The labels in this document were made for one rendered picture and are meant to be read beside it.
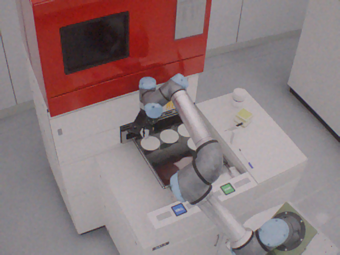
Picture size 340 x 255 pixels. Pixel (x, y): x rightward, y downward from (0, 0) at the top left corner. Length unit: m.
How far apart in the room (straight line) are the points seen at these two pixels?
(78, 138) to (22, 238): 1.13
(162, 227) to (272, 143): 0.77
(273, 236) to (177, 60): 0.93
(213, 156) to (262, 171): 0.55
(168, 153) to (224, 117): 0.37
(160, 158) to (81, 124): 0.44
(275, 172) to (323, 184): 1.40
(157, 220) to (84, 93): 0.65
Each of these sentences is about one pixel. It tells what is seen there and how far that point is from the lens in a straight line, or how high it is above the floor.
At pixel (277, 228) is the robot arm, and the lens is 1.68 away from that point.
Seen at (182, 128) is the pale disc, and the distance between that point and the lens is 2.24.
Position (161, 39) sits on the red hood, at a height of 1.49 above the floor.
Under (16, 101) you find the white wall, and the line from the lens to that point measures 3.73.
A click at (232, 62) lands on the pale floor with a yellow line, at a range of 4.33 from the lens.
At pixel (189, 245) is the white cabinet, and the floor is 0.64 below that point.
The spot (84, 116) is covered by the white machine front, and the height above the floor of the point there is 1.12.
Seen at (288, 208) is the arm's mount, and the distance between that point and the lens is 1.90.
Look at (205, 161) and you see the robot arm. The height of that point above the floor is 1.33.
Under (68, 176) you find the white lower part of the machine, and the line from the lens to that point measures 2.27.
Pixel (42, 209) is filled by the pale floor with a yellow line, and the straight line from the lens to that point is 3.05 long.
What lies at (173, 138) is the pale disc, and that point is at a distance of 2.18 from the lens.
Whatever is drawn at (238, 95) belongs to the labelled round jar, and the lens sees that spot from 2.25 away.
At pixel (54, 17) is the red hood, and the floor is 1.73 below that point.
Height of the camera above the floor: 2.49
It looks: 45 degrees down
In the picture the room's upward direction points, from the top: 4 degrees clockwise
